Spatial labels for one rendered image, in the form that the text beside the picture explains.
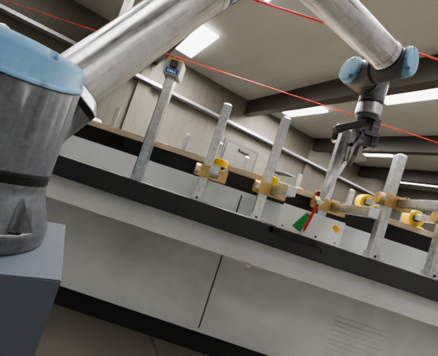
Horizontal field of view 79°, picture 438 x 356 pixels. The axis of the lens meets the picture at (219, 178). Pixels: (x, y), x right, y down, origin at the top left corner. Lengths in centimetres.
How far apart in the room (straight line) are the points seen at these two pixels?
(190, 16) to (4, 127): 47
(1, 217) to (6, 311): 11
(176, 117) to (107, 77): 587
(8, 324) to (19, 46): 32
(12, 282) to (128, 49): 46
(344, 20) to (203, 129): 600
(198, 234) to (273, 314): 57
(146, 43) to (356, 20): 55
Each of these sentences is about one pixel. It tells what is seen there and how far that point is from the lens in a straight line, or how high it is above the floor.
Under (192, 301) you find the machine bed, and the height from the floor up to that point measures 23.
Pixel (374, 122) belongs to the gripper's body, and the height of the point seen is 120.
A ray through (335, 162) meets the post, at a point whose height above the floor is 103.
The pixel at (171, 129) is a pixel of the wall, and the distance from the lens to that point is 640.
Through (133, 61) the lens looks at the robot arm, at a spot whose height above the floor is 96.
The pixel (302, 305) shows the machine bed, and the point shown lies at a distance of 146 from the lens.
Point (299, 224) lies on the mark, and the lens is 113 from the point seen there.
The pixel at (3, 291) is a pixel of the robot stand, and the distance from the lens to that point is 39.
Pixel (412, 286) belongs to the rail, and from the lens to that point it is 136.
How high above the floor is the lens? 76
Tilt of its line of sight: 3 degrees up
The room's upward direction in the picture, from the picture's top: 18 degrees clockwise
